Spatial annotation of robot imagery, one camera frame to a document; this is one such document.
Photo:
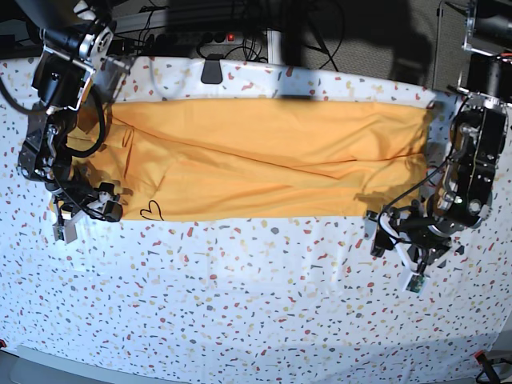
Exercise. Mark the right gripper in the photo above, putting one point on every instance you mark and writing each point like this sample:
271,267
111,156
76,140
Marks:
101,203

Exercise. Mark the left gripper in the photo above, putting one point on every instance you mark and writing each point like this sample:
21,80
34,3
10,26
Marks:
421,241

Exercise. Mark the yellow T-shirt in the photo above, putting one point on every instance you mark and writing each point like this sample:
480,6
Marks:
210,159

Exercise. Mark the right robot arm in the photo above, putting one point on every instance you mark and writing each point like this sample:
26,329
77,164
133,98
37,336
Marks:
76,36

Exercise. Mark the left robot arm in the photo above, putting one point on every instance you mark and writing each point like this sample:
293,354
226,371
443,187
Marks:
459,189

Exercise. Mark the terrazzo pattern table cloth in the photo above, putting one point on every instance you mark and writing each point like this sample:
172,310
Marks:
294,300

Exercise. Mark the black table clamp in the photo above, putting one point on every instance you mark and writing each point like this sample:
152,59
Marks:
212,71

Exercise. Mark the black power strip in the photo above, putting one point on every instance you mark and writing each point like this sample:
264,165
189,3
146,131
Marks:
216,38

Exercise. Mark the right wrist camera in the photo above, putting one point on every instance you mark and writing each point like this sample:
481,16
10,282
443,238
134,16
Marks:
65,233

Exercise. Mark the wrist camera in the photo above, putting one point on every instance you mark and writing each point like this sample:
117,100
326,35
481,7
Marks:
65,233
414,283

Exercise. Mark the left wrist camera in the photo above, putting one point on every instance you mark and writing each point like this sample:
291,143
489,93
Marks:
414,283

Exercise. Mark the red clamp handle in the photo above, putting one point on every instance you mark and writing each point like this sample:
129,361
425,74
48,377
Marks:
487,374

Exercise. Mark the aluminium profile post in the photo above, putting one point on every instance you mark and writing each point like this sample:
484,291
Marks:
274,45

